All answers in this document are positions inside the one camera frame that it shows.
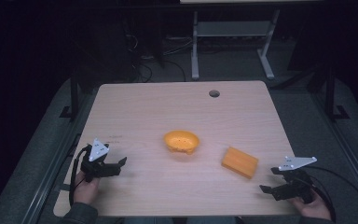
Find black floor cables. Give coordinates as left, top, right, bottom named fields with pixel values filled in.
left=123, top=32, right=188, bottom=84

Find black metal stand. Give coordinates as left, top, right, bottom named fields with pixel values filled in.
left=59, top=70, right=82, bottom=123
left=322, top=62, right=351, bottom=123

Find person's left hand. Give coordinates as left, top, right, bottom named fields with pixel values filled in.
left=73, top=170, right=101, bottom=206

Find orange bowl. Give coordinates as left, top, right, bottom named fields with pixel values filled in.
left=162, top=130, right=200, bottom=156

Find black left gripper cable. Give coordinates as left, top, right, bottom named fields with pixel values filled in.
left=68, top=145, right=91, bottom=207

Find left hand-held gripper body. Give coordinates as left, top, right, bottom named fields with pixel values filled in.
left=79, top=138, right=123, bottom=184

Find white metal stand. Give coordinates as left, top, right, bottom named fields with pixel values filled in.
left=190, top=8, right=282, bottom=81

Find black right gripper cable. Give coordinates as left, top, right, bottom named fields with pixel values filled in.
left=304, top=165, right=358, bottom=222

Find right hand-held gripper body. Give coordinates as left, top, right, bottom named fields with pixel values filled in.
left=271, top=156, right=318, bottom=205

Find orange rectangular block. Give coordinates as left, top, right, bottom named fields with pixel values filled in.
left=220, top=146, right=260, bottom=180

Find metal frame rail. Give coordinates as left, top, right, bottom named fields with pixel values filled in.
left=21, top=92, right=91, bottom=224
left=310, top=91, right=358, bottom=216

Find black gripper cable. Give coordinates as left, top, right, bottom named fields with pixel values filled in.
left=68, top=145, right=91, bottom=207
left=304, top=165, right=358, bottom=222

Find person's right hand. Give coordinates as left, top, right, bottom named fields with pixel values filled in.
left=287, top=189, right=332, bottom=220

